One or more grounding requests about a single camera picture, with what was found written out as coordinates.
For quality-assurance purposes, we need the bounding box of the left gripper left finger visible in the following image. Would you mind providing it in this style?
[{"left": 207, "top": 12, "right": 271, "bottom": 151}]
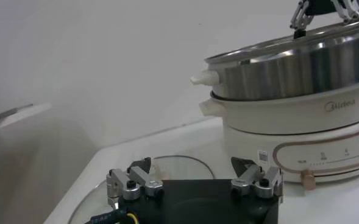
[{"left": 105, "top": 156, "right": 165, "bottom": 211}]

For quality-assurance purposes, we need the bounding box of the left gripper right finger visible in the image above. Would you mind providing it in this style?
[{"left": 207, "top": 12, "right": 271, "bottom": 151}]
[{"left": 230, "top": 156, "right": 285, "bottom": 205}]

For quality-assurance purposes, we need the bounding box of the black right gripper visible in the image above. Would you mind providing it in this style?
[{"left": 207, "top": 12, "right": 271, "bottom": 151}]
[{"left": 290, "top": 0, "right": 359, "bottom": 40}]

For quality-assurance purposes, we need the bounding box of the glass lid with cream handle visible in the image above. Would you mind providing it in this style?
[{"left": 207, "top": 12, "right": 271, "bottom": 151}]
[{"left": 68, "top": 155, "right": 216, "bottom": 224}]

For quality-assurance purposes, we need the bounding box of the stainless steel steamer basket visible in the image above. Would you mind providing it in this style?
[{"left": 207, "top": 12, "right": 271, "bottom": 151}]
[{"left": 190, "top": 15, "right": 359, "bottom": 102}]

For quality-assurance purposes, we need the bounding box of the white electric cooker base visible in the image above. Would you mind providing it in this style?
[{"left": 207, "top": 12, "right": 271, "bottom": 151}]
[{"left": 199, "top": 78, "right": 359, "bottom": 191}]

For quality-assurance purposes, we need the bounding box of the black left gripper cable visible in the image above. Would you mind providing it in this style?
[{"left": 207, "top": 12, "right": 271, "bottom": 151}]
[{"left": 84, "top": 209, "right": 140, "bottom": 224}]

